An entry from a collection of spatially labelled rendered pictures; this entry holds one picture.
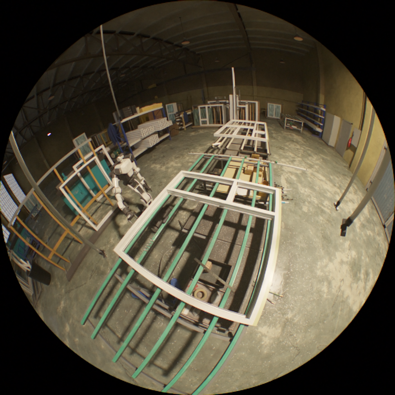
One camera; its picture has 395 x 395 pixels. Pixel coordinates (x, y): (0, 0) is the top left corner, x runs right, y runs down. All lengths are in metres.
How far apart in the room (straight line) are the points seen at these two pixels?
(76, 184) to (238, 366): 5.60
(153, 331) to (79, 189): 4.31
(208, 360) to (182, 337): 0.53
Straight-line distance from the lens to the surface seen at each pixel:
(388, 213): 6.10
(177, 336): 2.13
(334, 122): 9.63
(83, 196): 4.91
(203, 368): 2.30
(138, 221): 1.53
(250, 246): 1.53
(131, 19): 9.61
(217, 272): 1.40
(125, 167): 1.99
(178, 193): 1.65
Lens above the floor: 1.96
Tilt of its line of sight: 44 degrees down
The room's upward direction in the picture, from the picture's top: 11 degrees counter-clockwise
